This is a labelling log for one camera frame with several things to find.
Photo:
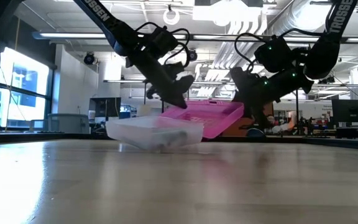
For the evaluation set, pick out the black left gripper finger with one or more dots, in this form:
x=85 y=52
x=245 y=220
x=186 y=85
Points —
x=174 y=96
x=154 y=91

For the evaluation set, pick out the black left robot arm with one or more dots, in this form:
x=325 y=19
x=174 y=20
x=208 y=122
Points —
x=104 y=15

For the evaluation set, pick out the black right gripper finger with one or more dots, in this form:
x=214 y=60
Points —
x=261 y=116

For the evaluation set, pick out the grey bin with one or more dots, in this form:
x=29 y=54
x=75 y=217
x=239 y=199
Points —
x=68 y=123

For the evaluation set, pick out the white lamp shade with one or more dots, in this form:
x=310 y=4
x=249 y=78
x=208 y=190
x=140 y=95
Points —
x=143 y=111

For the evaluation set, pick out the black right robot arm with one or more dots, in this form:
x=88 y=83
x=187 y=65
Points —
x=322 y=56

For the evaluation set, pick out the black ceiling speaker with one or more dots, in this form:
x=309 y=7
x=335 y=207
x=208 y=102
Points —
x=193 y=55
x=89 y=58

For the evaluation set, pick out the black monitor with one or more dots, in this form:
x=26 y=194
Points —
x=350 y=110
x=104 y=107

